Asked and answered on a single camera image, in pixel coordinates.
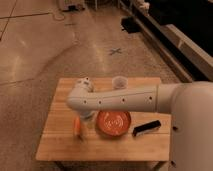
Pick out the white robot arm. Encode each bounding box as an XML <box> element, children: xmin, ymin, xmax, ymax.
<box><xmin>67</xmin><ymin>78</ymin><xmax>213</xmax><ymax>171</ymax></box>

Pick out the white ceramic cup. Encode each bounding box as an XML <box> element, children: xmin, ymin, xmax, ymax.
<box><xmin>112</xmin><ymin>76</ymin><xmax>128</xmax><ymax>89</ymax></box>

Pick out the orange plate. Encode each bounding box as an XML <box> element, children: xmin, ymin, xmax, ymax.
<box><xmin>96</xmin><ymin>111</ymin><xmax>131</xmax><ymax>136</ymax></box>

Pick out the wooden table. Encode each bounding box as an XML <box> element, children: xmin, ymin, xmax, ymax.
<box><xmin>36</xmin><ymin>78</ymin><xmax>171</xmax><ymax>161</ymax></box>

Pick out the small white bottle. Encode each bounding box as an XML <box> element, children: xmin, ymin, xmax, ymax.
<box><xmin>83</xmin><ymin>77</ymin><xmax>92</xmax><ymax>82</ymax></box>

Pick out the black white eraser brush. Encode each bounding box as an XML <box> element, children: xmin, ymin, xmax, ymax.
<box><xmin>132</xmin><ymin>120</ymin><xmax>161</xmax><ymax>137</ymax></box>

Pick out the black box on floor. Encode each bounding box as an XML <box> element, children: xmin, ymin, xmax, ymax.
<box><xmin>121</xmin><ymin>17</ymin><xmax>140</xmax><ymax>33</ymax></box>

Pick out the white device on floor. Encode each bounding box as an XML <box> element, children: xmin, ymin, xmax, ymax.
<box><xmin>58</xmin><ymin>0</ymin><xmax>84</xmax><ymax>11</ymax></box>

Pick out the long bench rail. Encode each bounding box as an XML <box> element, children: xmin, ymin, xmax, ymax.
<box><xmin>118</xmin><ymin>0</ymin><xmax>213</xmax><ymax>81</ymax></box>

